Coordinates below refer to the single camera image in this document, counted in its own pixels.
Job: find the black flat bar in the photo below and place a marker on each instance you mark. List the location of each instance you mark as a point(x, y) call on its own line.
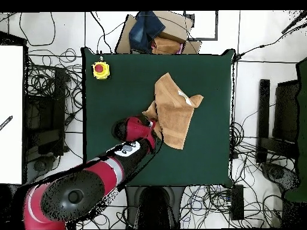
point(263, 119)

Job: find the brown cardboard box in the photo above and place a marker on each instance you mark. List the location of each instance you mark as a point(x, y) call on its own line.
point(175, 26)

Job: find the black power strip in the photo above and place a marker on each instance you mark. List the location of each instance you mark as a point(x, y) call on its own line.
point(237, 201)

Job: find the green cloth on side table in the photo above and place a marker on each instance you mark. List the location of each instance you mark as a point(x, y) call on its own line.
point(302, 119)

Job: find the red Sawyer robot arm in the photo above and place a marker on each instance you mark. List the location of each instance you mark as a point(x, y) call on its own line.
point(134, 129)

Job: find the black pedestal foot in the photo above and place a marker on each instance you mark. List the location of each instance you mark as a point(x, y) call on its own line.
point(40, 165)
point(278, 173)

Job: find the white desk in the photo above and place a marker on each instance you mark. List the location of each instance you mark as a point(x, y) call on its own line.
point(10, 95)

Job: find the black box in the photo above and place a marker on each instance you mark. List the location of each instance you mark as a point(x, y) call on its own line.
point(286, 107)

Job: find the blue denim jeans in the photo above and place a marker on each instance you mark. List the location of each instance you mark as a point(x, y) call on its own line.
point(144, 28)

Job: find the black rod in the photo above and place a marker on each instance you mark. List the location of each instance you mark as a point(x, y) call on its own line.
point(293, 22)

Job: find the black equipment case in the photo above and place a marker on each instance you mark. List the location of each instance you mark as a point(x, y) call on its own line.
point(45, 107)

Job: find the folded tan towel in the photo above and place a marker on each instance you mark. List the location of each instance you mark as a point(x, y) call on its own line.
point(165, 45)

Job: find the yellow emergency stop button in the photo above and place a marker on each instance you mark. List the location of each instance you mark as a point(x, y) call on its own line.
point(100, 70)

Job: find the black square metal frame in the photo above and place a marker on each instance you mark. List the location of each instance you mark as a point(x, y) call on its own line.
point(203, 38)

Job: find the tan terry towel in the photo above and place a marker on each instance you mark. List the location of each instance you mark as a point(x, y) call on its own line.
point(175, 115)

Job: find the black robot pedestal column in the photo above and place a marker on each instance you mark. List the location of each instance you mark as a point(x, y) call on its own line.
point(156, 206)

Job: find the dark green table cloth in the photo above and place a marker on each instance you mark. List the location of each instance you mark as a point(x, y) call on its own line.
point(203, 155)

